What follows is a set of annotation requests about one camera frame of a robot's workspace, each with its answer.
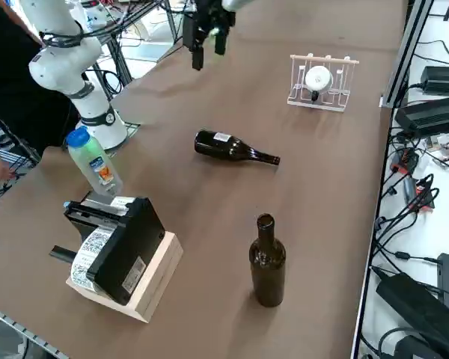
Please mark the clear plastic bottle blue cap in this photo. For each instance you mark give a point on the clear plastic bottle blue cap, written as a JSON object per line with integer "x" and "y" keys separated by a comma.
{"x": 97, "y": 164}

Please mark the aluminium frame rail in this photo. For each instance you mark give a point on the aluminium frame rail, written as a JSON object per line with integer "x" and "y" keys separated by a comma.
{"x": 406, "y": 56}

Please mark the small white label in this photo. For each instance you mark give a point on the small white label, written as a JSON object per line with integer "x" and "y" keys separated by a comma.
{"x": 221, "y": 136}

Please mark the white cup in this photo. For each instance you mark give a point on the white cup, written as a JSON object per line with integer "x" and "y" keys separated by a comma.
{"x": 318, "y": 78}

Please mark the person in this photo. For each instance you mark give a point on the person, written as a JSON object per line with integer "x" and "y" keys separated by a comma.
{"x": 11, "y": 93}

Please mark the printed label strip roll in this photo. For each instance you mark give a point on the printed label strip roll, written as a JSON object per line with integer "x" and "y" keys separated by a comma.
{"x": 91, "y": 243}

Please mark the dark glass bottle lying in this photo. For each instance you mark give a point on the dark glass bottle lying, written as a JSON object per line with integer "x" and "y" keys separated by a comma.
{"x": 213, "y": 147}

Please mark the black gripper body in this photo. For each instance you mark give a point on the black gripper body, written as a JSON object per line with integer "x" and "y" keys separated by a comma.
{"x": 213, "y": 13}

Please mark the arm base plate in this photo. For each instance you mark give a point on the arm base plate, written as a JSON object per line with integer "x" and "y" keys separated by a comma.
{"x": 132, "y": 129}

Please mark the dark glass bottle standing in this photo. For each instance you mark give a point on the dark glass bottle standing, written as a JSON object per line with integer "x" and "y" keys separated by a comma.
{"x": 267, "y": 273}

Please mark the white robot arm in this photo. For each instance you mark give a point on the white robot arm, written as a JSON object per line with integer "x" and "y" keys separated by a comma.
{"x": 93, "y": 108}

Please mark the black label dispenser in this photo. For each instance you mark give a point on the black label dispenser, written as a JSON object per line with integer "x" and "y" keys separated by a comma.
{"x": 131, "y": 239}

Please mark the black power brick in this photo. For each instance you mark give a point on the black power brick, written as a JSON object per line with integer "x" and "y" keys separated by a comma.
{"x": 443, "y": 79}
{"x": 423, "y": 310}
{"x": 430, "y": 116}

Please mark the light wooden block base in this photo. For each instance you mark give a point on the light wooden block base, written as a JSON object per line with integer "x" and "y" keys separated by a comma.
{"x": 153, "y": 288}

